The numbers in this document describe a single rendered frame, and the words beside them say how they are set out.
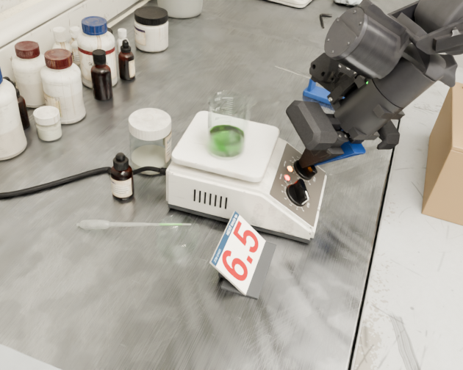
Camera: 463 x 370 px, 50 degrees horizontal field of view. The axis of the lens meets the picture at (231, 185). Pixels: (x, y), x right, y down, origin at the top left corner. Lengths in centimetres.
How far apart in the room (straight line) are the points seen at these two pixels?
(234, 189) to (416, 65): 25
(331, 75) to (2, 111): 44
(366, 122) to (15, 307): 45
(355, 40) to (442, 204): 31
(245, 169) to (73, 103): 33
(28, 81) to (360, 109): 53
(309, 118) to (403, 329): 26
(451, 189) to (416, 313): 19
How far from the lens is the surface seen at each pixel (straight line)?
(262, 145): 66
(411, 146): 89
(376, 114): 60
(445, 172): 72
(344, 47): 54
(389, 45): 56
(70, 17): 105
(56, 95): 82
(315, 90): 97
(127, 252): 63
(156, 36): 105
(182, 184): 64
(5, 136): 77
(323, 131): 57
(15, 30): 93
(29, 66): 87
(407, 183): 81
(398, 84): 59
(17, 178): 76
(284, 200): 63
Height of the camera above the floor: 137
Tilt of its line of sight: 40 degrees down
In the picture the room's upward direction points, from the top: 6 degrees clockwise
